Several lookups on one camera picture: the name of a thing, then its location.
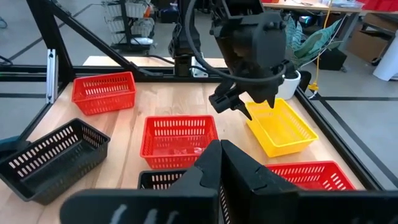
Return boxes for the white cylindrical object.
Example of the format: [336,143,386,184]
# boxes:
[372,30,398,82]

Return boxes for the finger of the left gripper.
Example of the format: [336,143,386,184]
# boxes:
[231,99,253,121]
[263,93,277,110]

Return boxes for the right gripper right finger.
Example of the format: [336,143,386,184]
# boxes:
[221,139,398,224]

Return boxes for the silver aluminium extrusion post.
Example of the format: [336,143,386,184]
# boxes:
[45,49,59,105]

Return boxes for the shelving cart white baskets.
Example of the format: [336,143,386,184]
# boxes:
[102,0,156,52]

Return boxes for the black aluminium table frame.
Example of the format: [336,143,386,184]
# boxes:
[0,0,398,191]

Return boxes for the yellow plastic basket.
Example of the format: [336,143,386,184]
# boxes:
[244,98,320,159]

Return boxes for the black plastic basket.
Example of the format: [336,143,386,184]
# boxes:
[137,169,231,224]
[0,117,111,206]

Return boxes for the black floor box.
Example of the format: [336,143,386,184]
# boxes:
[313,48,348,72]

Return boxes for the wooden desk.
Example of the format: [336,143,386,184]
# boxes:
[262,0,364,52]

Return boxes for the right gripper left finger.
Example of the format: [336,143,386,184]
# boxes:
[60,139,222,224]

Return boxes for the cardboard box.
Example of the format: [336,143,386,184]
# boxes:
[346,12,398,63]

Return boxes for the red plastic basket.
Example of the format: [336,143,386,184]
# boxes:
[71,71,137,116]
[266,160,357,191]
[139,114,220,170]

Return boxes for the yellow cable with connector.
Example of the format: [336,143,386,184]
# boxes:
[307,0,333,93]

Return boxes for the green plant in white pot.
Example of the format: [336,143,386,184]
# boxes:
[276,15,343,101]

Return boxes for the red storage bins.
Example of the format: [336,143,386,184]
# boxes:
[362,0,398,12]

